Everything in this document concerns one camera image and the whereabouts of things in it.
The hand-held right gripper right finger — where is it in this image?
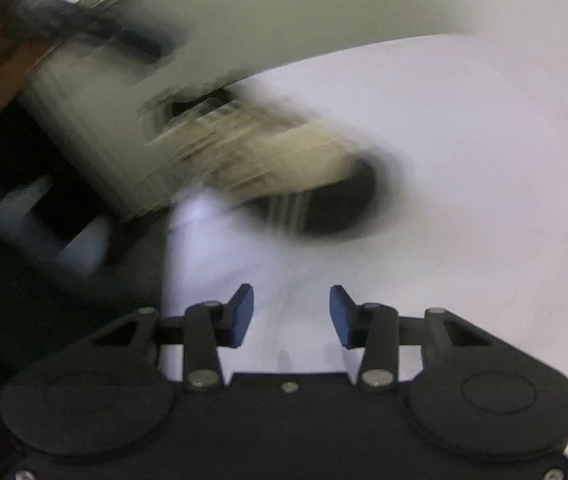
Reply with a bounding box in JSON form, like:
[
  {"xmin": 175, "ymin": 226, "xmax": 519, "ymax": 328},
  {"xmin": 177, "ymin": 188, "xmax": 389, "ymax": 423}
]
[{"xmin": 330, "ymin": 285, "xmax": 525, "ymax": 392}]

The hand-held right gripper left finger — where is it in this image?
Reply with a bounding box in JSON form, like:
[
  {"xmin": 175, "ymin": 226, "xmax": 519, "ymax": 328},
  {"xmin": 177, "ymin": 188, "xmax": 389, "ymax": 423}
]
[{"xmin": 64, "ymin": 284, "xmax": 255, "ymax": 393}]

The light grey chair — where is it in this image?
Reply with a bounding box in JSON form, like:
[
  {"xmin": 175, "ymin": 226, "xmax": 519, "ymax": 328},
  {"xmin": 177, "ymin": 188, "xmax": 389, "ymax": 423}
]
[{"xmin": 0, "ymin": 160, "xmax": 112, "ymax": 281}]

